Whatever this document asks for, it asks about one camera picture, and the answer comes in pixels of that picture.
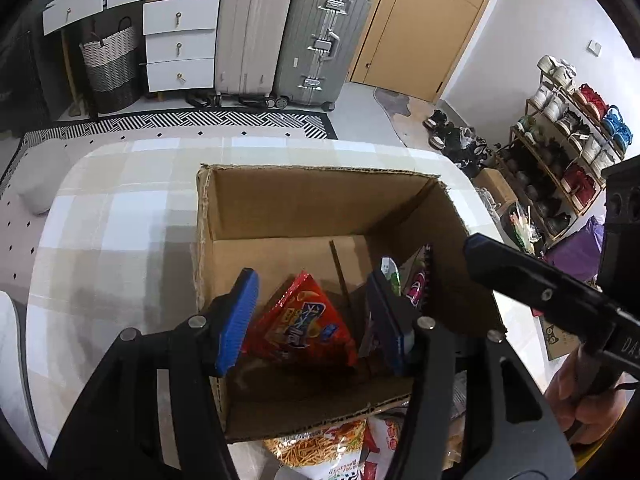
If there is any wooden door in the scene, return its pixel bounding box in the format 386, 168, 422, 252
350, 0, 489, 102

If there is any white noodle snack bag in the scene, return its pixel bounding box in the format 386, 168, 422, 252
262, 416, 401, 480

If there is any wooden shoe rack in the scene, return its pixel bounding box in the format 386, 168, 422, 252
496, 54, 634, 246

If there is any red orange chip bag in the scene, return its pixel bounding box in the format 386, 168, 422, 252
242, 271, 358, 366

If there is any purple foil snack packet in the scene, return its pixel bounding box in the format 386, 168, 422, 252
380, 244, 433, 310

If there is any woven laundry basket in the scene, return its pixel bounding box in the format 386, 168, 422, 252
80, 16, 141, 114

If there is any person's right hand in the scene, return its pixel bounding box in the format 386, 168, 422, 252
544, 349, 627, 445

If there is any clear bread loaf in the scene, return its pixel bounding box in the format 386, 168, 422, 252
442, 370, 468, 470

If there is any purple plastic bag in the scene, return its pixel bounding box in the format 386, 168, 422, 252
542, 216, 604, 282

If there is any white drawer desk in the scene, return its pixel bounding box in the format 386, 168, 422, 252
42, 0, 220, 92

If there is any silver aluminium suitcase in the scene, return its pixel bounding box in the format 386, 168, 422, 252
273, 0, 371, 112

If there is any wall light switch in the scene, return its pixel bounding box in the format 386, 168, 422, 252
588, 40, 602, 56

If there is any checked beige tablecloth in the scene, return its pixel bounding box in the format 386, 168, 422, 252
24, 135, 551, 480

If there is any brown cardboard SF box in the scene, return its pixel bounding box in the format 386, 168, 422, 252
194, 165, 502, 443

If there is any beige hard suitcase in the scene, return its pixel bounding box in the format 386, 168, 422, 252
214, 0, 291, 98

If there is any grey round footstool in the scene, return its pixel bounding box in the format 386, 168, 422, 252
12, 139, 73, 216

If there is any small cardboard box on floor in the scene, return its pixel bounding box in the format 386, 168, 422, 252
473, 168, 518, 214

